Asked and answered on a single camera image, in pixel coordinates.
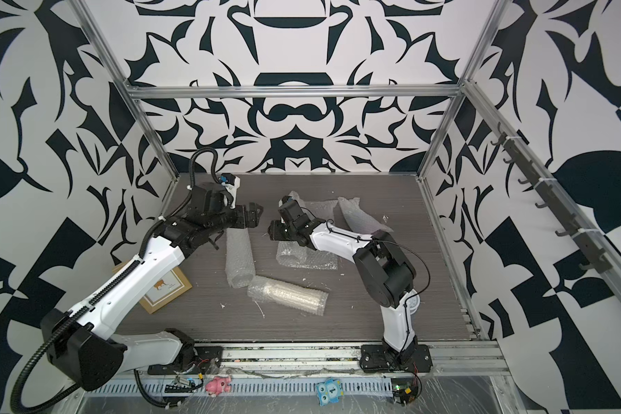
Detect black hook rail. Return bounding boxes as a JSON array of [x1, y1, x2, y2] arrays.
[[493, 132, 614, 274]]

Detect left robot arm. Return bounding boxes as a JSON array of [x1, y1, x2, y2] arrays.
[[10, 147, 264, 413]]

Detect wooden picture frame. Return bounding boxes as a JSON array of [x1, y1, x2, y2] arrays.
[[139, 267, 193, 315]]

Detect front bubble-wrapped cylinder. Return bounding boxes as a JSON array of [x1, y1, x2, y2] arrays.
[[247, 276, 329, 316]]

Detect bubble-wrapped roll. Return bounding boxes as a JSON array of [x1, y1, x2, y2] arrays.
[[225, 229, 256, 289]]

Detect left circuit board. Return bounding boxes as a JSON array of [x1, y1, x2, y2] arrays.
[[165, 377, 205, 393]]

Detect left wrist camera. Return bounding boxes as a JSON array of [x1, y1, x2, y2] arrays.
[[220, 174, 241, 209]]

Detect bubble-wrapped purple item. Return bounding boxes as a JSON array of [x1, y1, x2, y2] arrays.
[[337, 197, 393, 234]]

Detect blue toy figure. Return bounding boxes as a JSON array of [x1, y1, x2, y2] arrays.
[[316, 379, 343, 406]]

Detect black corrugated cable hose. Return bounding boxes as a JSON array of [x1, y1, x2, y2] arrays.
[[133, 369, 187, 410]]

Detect white perforated cable duct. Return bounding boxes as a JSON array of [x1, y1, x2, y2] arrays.
[[85, 377, 394, 398]]

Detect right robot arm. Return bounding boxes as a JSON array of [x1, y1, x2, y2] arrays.
[[268, 196, 420, 362]]

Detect right circuit board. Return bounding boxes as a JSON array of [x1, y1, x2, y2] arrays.
[[392, 379, 423, 406]]

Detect circuit board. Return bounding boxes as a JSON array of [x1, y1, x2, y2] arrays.
[[165, 377, 205, 393], [392, 379, 423, 406]]

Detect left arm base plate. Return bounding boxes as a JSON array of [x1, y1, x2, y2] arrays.
[[147, 345, 224, 375]]

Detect bubble wrap around vase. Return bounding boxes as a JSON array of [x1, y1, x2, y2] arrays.
[[276, 191, 338, 270]]

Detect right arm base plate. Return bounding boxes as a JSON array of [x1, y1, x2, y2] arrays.
[[359, 343, 434, 374]]

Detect pink toy figure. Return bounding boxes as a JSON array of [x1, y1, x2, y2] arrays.
[[205, 376, 232, 398]]

